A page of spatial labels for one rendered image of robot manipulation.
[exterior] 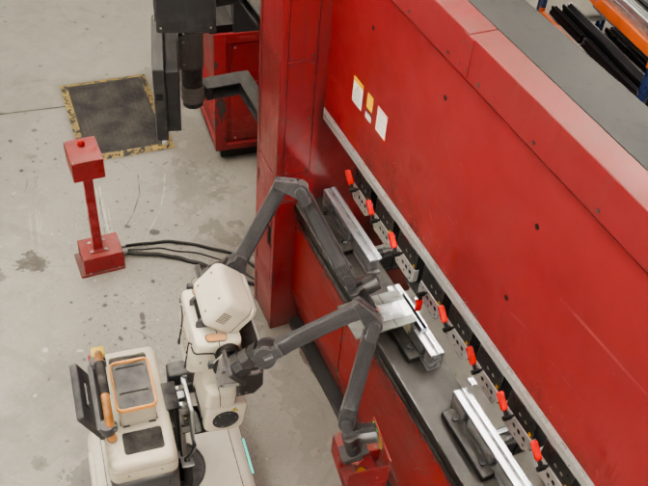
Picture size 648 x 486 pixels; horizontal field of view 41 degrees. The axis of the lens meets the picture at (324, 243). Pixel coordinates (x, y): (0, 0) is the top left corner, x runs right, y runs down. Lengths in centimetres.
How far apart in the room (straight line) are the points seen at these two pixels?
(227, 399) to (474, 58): 158
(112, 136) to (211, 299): 307
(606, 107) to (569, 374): 76
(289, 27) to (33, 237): 238
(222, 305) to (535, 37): 132
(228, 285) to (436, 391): 95
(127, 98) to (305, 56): 284
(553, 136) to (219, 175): 352
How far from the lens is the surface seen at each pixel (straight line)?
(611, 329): 239
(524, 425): 293
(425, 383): 345
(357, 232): 385
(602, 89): 252
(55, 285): 501
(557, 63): 258
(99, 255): 497
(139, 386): 336
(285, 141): 384
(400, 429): 361
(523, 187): 256
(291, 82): 367
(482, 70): 260
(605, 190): 224
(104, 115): 615
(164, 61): 377
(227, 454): 391
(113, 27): 714
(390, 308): 351
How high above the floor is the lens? 358
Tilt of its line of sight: 44 degrees down
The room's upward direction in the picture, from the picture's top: 6 degrees clockwise
